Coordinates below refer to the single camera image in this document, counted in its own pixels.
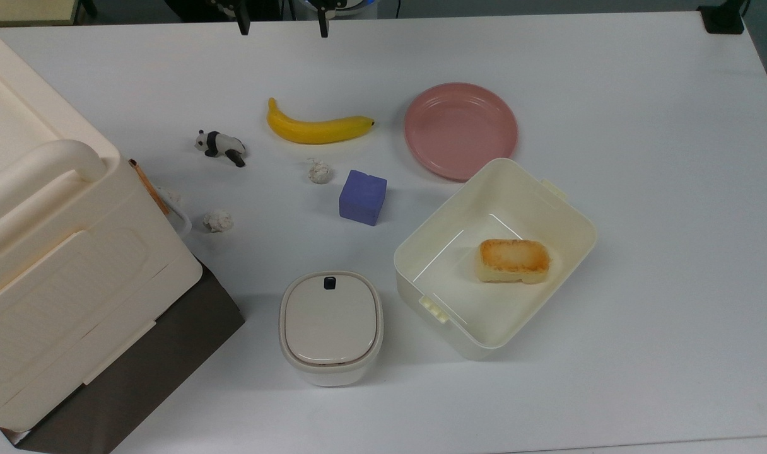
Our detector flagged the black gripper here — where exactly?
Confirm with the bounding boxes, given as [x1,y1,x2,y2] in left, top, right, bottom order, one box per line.
[231,0,331,38]

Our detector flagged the purple foam cube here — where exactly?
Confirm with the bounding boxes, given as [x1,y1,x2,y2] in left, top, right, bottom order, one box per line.
[339,169,388,226]

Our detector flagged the pink plate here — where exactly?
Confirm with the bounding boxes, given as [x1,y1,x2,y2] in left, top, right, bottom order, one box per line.
[404,82,519,182]

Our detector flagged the yellow toy banana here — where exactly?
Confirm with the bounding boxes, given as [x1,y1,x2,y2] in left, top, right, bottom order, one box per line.
[267,97,375,145]

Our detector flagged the small panda figurine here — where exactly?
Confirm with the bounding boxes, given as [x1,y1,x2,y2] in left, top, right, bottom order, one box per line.
[194,129,247,168]

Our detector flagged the brown pencil stick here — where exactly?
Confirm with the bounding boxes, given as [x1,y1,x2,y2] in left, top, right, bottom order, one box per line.
[128,159,170,216]

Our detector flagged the yellowish wooden table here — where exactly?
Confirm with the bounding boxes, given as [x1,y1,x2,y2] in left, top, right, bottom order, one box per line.
[0,0,81,27]

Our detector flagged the cream open plastic container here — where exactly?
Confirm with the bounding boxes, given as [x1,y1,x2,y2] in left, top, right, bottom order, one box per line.
[393,158,598,361]

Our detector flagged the small white lidded bin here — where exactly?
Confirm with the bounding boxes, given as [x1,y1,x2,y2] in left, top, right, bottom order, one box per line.
[279,271,384,387]

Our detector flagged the toasted bread toy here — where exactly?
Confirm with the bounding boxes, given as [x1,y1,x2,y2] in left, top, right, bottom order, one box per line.
[476,238,551,284]

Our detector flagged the translucent white drawer handle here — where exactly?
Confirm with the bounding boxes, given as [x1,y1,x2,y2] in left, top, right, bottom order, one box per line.
[160,189,193,239]

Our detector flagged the cream storage box with handles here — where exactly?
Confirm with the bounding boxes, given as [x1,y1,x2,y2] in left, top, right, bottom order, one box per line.
[0,19,204,433]

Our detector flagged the black clamp mount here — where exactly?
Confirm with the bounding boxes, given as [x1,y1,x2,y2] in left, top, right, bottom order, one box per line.
[698,0,747,35]

